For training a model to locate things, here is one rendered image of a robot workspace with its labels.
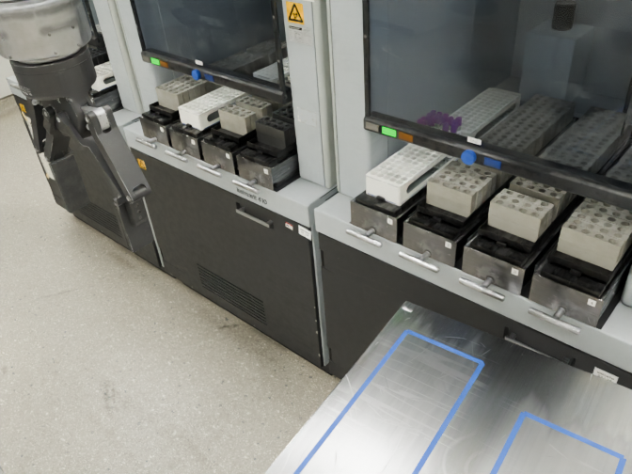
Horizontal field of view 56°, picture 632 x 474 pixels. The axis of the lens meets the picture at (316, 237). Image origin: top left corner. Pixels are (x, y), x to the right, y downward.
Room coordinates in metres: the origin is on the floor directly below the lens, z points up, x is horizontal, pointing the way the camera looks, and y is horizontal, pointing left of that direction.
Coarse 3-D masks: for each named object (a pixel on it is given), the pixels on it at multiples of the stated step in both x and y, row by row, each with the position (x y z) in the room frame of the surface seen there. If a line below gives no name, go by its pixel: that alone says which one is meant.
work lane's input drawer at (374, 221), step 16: (352, 208) 1.19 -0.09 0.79; (368, 208) 1.15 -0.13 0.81; (384, 208) 1.13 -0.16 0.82; (400, 208) 1.12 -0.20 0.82; (416, 208) 1.15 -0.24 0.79; (352, 224) 1.19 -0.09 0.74; (368, 224) 1.15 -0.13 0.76; (384, 224) 1.12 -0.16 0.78; (400, 224) 1.11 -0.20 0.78; (368, 240) 1.10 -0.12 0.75
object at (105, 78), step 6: (96, 66) 2.12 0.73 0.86; (102, 66) 2.12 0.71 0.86; (108, 66) 2.12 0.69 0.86; (96, 72) 2.06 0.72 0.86; (102, 72) 2.05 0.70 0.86; (108, 72) 2.05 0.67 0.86; (102, 78) 2.03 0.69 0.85; (108, 78) 2.15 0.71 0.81; (114, 78) 2.14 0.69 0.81; (96, 84) 2.01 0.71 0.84; (102, 84) 2.02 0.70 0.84; (108, 84) 2.04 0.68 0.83; (114, 84) 2.06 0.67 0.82
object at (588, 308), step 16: (544, 272) 0.86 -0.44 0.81; (560, 272) 0.86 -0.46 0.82; (576, 272) 0.84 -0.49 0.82; (624, 272) 0.86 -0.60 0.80; (544, 288) 0.85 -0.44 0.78; (560, 288) 0.83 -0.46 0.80; (576, 288) 0.82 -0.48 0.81; (592, 288) 0.80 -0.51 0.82; (608, 288) 0.81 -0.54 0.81; (544, 304) 0.85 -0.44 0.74; (560, 304) 0.83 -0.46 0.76; (576, 304) 0.81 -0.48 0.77; (592, 304) 0.79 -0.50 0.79; (608, 304) 0.82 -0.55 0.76; (544, 320) 0.81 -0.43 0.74; (560, 320) 0.79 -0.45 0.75; (592, 320) 0.78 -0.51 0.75
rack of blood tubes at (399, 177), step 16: (400, 160) 1.26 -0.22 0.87; (416, 160) 1.25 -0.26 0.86; (432, 160) 1.26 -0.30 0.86; (448, 160) 1.31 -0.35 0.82; (368, 176) 1.20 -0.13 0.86; (384, 176) 1.19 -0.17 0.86; (400, 176) 1.19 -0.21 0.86; (416, 176) 1.18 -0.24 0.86; (432, 176) 1.24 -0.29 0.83; (368, 192) 1.20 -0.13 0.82; (384, 192) 1.17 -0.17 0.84; (400, 192) 1.14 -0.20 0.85
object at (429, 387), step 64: (448, 320) 0.75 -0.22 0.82; (384, 384) 0.62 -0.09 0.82; (448, 384) 0.61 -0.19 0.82; (512, 384) 0.60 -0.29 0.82; (576, 384) 0.59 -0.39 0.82; (320, 448) 0.52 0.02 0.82; (384, 448) 0.51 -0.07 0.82; (448, 448) 0.50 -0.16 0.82; (512, 448) 0.49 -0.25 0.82; (576, 448) 0.48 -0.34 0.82
